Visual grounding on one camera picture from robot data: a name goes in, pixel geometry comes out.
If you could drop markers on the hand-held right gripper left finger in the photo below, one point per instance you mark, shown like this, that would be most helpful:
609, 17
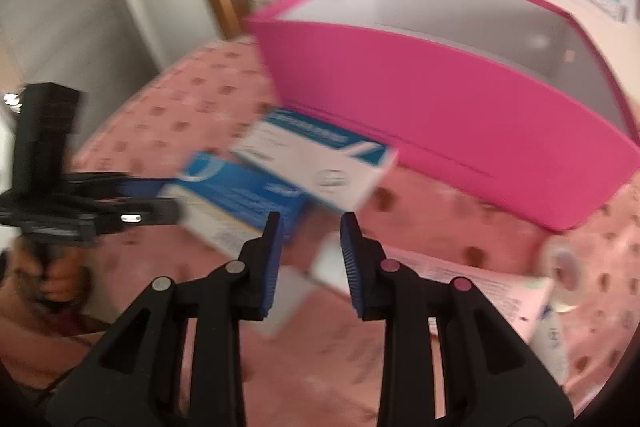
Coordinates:
272, 257

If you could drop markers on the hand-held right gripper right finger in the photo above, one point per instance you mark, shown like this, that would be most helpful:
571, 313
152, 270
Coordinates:
350, 257

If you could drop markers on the tape roll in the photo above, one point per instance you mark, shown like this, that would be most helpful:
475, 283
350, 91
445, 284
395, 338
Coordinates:
565, 267

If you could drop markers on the white and blue medicine box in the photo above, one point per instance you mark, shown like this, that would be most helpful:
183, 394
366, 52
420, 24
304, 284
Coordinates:
310, 162

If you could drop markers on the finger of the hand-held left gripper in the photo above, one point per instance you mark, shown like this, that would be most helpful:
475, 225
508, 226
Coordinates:
150, 214
105, 183

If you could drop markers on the pink printed blanket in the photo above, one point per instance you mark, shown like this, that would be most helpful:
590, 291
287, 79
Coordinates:
190, 107

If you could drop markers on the plain white small box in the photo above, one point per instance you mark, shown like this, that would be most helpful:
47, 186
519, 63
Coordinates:
295, 302

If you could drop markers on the person's left forearm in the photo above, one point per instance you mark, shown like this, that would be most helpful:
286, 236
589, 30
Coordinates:
35, 347

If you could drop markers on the pink cardboard box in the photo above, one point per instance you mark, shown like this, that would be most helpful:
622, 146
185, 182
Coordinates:
400, 97

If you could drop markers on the person's left hand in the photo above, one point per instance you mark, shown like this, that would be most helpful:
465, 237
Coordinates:
57, 277

